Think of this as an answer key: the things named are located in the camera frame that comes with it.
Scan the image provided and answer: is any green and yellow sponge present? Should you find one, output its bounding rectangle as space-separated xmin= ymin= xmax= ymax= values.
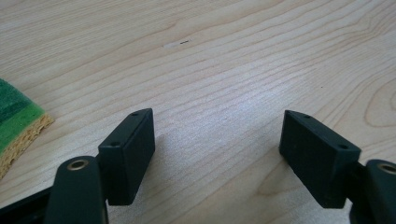
xmin=0 ymin=77 xmax=56 ymax=180

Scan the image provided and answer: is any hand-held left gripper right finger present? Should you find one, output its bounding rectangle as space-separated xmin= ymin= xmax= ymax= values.
xmin=278 ymin=109 xmax=362 ymax=209

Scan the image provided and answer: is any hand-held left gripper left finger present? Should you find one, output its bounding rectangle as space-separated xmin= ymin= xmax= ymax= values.
xmin=97 ymin=107 xmax=156 ymax=206

